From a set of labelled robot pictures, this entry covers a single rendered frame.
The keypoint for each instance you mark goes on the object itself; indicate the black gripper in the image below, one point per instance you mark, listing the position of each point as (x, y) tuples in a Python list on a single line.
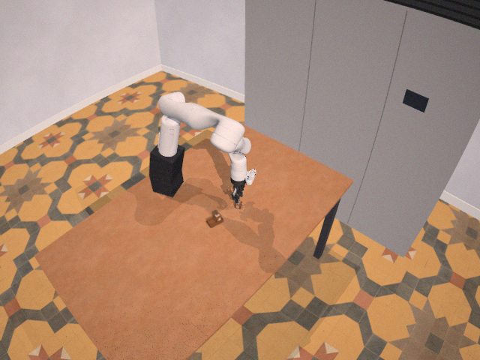
[(238, 189)]

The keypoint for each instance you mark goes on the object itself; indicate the brown rectangular tray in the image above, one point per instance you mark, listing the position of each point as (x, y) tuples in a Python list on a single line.
[(211, 222)]

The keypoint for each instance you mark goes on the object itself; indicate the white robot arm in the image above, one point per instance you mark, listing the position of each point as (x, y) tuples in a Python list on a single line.
[(226, 136)]

